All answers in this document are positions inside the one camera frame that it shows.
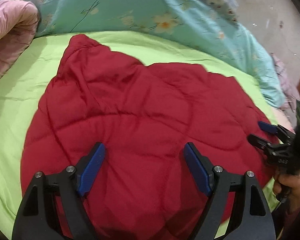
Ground person's right hand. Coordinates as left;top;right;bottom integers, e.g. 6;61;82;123
273;168;300;213

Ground red quilted jacket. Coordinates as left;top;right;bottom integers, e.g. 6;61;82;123
20;34;273;239

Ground teal floral quilt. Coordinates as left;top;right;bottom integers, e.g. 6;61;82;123
24;0;285;107

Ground lime green bed sheet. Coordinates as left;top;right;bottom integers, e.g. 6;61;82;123
0;31;291;238

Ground pink quilted blanket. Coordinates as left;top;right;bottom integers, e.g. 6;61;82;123
0;0;39;79

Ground pink patterned cloth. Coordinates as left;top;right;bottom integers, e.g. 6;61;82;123
270;53;300;112

